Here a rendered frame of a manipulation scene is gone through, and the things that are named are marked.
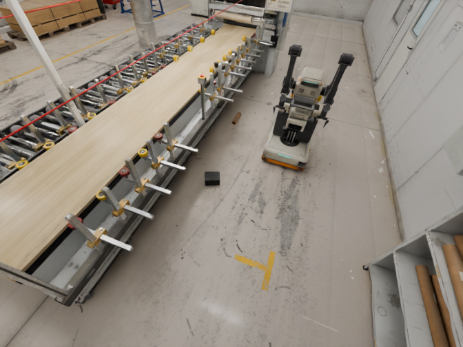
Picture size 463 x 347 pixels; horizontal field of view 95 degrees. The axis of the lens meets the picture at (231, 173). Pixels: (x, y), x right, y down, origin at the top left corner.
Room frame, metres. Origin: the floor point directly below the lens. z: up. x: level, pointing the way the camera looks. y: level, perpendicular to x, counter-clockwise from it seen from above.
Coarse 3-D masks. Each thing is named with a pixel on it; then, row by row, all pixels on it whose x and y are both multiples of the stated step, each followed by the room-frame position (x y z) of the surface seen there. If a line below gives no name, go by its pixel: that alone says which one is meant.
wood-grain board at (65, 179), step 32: (224, 32) 4.84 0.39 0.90; (192, 64) 3.25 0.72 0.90; (128, 96) 2.22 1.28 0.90; (160, 96) 2.28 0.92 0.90; (192, 96) 2.36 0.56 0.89; (96, 128) 1.60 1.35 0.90; (128, 128) 1.65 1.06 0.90; (160, 128) 1.69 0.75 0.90; (64, 160) 1.15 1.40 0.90; (96, 160) 1.18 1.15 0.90; (0, 192) 0.79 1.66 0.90; (32, 192) 0.82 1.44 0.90; (64, 192) 0.84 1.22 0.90; (96, 192) 0.87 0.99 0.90; (0, 224) 0.55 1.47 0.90; (32, 224) 0.57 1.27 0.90; (64, 224) 0.59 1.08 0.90; (0, 256) 0.36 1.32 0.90; (32, 256) 0.38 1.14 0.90
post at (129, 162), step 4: (128, 160) 1.00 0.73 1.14; (128, 164) 1.00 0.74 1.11; (132, 164) 1.02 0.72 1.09; (128, 168) 1.00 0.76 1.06; (132, 168) 1.00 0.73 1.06; (132, 172) 1.00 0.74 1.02; (136, 172) 1.02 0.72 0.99; (132, 176) 1.00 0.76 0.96; (136, 176) 1.01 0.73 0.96; (136, 180) 0.99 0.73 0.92; (140, 180) 1.02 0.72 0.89; (136, 184) 1.00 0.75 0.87; (140, 184) 1.01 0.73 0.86; (144, 192) 1.02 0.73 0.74
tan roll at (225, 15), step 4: (212, 12) 5.53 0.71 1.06; (216, 12) 5.46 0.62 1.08; (224, 12) 5.43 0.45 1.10; (228, 12) 5.42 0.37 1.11; (216, 16) 5.45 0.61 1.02; (220, 16) 5.42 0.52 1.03; (224, 16) 5.40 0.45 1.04; (228, 16) 5.38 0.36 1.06; (232, 16) 5.35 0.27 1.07; (236, 16) 5.33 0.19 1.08; (240, 16) 5.32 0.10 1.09; (244, 16) 5.31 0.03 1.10; (248, 16) 5.30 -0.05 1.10; (232, 20) 5.39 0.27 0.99; (236, 20) 5.34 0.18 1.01; (240, 20) 5.30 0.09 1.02; (244, 20) 5.28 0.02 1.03; (248, 20) 5.25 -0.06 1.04; (252, 20) 5.27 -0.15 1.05; (256, 20) 5.25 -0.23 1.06
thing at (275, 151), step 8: (272, 128) 2.73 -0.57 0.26; (272, 136) 2.51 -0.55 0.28; (280, 136) 2.52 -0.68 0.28; (272, 144) 2.34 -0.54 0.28; (280, 144) 2.35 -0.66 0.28; (288, 144) 2.38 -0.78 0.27; (296, 144) 2.40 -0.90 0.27; (304, 144) 2.40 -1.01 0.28; (264, 152) 2.24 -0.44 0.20; (272, 152) 2.20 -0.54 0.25; (280, 152) 2.19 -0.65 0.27; (288, 152) 2.19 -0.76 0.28; (296, 152) 2.21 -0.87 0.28; (304, 152) 2.22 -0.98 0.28; (272, 160) 2.18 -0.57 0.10; (280, 160) 2.16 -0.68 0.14; (288, 160) 2.13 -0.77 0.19; (296, 160) 2.10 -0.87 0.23; (304, 160) 2.08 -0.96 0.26; (296, 168) 2.08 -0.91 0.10; (304, 168) 2.08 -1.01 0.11
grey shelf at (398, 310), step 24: (456, 216) 0.81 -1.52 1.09; (408, 240) 0.81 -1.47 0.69; (432, 240) 0.72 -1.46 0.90; (384, 264) 0.80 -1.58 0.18; (408, 264) 0.69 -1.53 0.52; (432, 264) 0.70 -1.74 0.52; (384, 288) 0.59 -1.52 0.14; (408, 288) 0.50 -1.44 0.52; (384, 312) 0.40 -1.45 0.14; (408, 312) 0.34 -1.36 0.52; (456, 312) 0.29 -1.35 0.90; (384, 336) 0.22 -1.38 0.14; (408, 336) 0.20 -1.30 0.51; (456, 336) 0.17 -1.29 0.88
